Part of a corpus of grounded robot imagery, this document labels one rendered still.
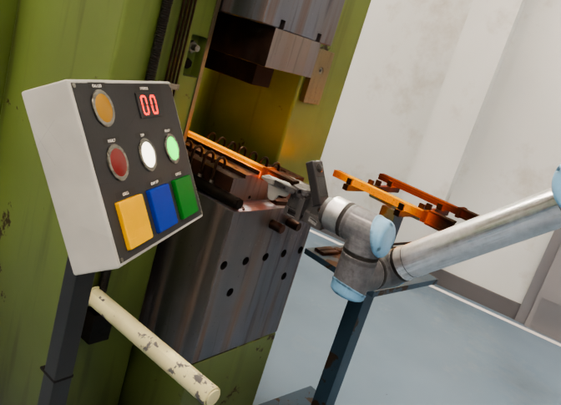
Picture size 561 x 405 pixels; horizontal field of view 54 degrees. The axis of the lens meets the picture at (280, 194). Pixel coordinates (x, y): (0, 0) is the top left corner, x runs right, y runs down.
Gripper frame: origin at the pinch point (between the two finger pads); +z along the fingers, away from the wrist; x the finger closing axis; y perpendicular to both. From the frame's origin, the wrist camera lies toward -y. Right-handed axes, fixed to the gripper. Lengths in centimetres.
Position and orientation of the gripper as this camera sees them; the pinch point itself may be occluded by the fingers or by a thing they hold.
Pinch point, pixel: (274, 175)
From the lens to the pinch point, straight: 147.3
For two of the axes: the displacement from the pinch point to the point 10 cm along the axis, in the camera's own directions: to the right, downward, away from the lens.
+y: -2.8, 9.3, 2.5
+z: -7.5, -3.8, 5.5
